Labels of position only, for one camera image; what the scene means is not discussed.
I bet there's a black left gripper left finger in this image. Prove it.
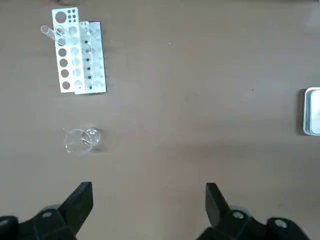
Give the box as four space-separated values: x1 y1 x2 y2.
0 181 94 240

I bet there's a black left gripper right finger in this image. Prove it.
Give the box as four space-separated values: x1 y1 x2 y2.
197 182 311 240

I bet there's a large glass beaker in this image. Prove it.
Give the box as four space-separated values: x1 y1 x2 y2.
62 125 103 157

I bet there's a silver digital balance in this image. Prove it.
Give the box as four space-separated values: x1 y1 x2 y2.
302 86 320 136

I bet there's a white test tube rack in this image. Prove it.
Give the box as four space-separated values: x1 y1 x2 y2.
51 7 108 95

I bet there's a glass test tube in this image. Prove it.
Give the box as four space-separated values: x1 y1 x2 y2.
40 24 60 42
55 24 72 45

